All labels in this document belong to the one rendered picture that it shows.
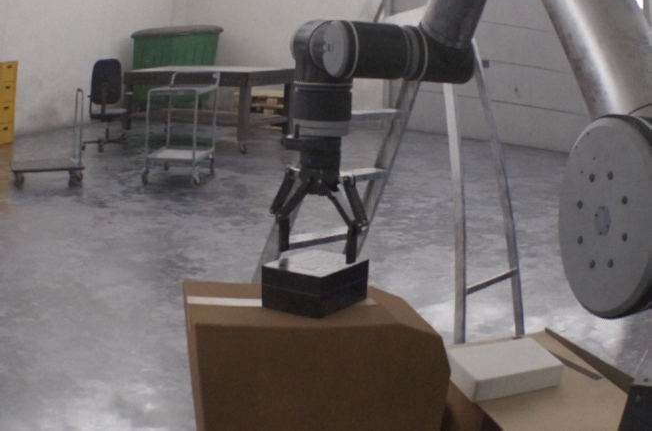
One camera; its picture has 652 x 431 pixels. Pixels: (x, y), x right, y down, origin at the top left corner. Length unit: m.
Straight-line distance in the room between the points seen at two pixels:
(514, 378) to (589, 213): 1.42
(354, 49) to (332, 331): 0.51
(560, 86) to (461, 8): 10.82
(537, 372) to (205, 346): 0.88
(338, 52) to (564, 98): 10.84
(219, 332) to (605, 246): 1.09
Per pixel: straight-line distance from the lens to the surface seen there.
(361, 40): 1.66
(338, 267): 1.88
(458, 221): 3.14
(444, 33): 1.69
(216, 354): 1.78
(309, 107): 1.82
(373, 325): 1.81
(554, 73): 12.48
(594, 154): 0.82
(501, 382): 2.21
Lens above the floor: 1.44
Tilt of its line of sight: 9 degrees down
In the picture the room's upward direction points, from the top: 2 degrees clockwise
